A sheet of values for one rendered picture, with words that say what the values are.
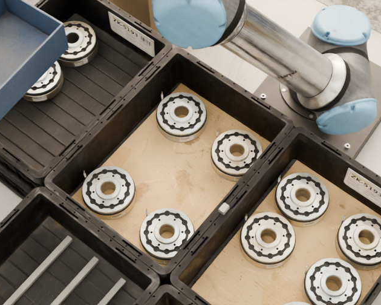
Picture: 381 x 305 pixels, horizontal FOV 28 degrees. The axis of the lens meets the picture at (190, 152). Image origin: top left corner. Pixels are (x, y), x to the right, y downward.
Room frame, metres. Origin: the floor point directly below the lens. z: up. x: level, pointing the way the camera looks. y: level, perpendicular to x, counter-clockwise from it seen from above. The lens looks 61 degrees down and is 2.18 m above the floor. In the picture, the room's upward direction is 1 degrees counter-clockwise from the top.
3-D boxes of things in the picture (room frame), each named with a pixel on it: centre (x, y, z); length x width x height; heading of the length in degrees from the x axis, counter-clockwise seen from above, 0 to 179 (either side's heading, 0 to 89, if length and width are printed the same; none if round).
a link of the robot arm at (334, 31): (0.94, -0.31, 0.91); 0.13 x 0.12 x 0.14; 0
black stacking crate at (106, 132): (0.69, 0.04, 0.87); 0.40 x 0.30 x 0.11; 140
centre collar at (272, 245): (0.54, -0.14, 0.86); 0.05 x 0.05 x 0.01
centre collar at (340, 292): (0.44, -0.25, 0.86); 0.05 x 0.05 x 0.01
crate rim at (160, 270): (0.69, 0.04, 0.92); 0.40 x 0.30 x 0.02; 140
